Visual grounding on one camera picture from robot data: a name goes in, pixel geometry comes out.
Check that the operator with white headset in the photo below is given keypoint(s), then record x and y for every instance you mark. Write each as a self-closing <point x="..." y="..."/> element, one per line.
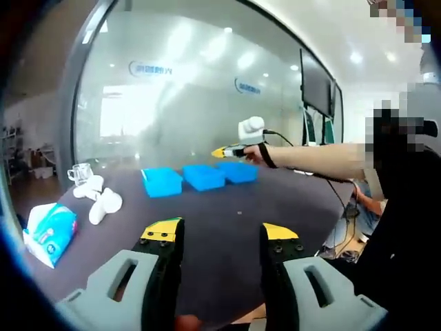
<point x="406" y="224"/>

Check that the white rounded object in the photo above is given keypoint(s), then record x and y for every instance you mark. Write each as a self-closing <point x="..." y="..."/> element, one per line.
<point x="105" y="205"/>
<point x="89" y="188"/>

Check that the white-framed display screen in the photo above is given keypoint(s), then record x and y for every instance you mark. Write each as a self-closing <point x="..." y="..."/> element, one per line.
<point x="329" y="131"/>

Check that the person's right hand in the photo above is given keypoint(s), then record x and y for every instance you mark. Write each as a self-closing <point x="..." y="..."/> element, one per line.
<point x="256" y="155"/>

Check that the large black monitor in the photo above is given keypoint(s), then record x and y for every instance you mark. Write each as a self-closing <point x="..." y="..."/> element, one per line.
<point x="315" y="86"/>

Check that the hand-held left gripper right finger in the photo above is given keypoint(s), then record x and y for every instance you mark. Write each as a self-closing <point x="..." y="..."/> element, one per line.
<point x="337" y="300"/>

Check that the blue plastic bin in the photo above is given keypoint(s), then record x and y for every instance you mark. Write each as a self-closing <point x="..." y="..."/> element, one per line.
<point x="239" y="174"/>
<point x="162" y="184"/>
<point x="203" y="179"/>

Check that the blue and white tissue pack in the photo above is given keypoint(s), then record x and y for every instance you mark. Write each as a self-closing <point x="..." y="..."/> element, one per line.
<point x="51" y="234"/>

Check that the blue logo decal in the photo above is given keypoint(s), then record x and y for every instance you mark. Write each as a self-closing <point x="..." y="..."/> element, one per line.
<point x="150" y="69"/>
<point x="248" y="85"/>

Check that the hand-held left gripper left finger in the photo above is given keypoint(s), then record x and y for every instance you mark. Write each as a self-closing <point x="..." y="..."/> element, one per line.
<point x="107" y="286"/>

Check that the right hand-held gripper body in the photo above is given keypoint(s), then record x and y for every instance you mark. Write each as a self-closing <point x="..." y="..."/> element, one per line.
<point x="251" y="129"/>

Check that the clear glass cup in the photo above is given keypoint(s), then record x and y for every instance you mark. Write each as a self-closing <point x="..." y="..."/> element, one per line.
<point x="80" y="174"/>

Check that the cluttered storage shelf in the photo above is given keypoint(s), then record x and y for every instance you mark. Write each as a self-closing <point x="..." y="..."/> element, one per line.
<point x="20" y="148"/>

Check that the dark door frame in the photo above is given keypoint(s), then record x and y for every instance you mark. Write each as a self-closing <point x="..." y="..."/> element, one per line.
<point x="67" y="120"/>

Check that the small black monitor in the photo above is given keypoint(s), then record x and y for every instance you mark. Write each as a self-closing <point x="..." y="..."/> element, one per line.
<point x="333" y="100"/>

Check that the person's left hand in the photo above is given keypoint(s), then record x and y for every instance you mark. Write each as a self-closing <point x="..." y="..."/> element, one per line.
<point x="187" y="322"/>

